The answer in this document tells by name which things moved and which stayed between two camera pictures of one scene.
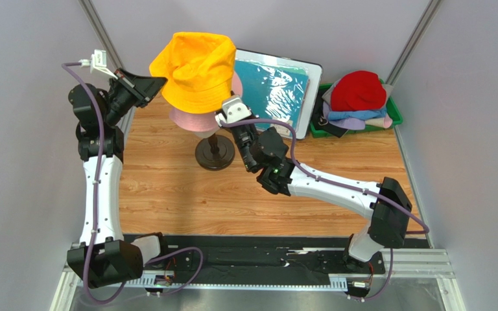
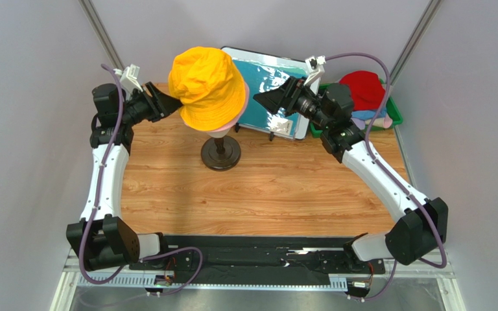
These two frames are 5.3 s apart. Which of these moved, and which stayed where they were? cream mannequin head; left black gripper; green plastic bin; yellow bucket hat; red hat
Moved: left black gripper; cream mannequin head; yellow bucket hat
Stayed: green plastic bin; red hat
